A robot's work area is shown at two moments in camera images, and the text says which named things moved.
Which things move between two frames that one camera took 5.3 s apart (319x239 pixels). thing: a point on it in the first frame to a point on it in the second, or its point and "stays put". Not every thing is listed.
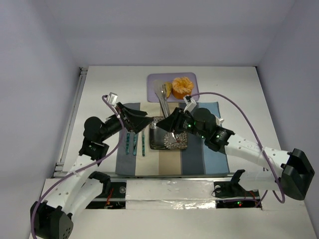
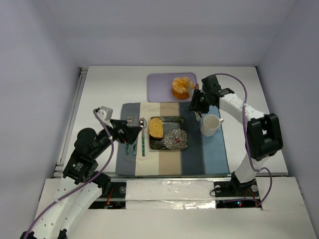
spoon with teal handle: x=143 y=143 stays put
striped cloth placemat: x=134 y=157 stays put
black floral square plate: x=160 y=138 stays put
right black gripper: x=179 y=120 to x=197 y=100
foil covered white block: x=170 y=194 stays put
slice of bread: x=168 y=87 to x=155 y=127
